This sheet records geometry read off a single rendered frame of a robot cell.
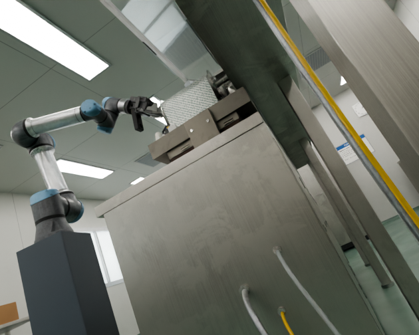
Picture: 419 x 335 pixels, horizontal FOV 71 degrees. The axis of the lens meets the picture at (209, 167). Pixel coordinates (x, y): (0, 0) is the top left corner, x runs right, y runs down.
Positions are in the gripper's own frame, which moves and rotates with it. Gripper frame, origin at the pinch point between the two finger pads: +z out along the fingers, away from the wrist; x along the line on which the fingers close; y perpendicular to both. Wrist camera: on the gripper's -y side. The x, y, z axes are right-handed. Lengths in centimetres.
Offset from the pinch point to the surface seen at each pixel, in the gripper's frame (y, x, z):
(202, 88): 12.8, -7.0, 21.3
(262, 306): -55, -33, 69
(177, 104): 4.3, -7.0, 11.4
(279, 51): 27, -14, 52
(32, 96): 20, 81, -214
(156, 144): -17.3, -26.7, 19.4
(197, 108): 3.6, -6.9, 21.5
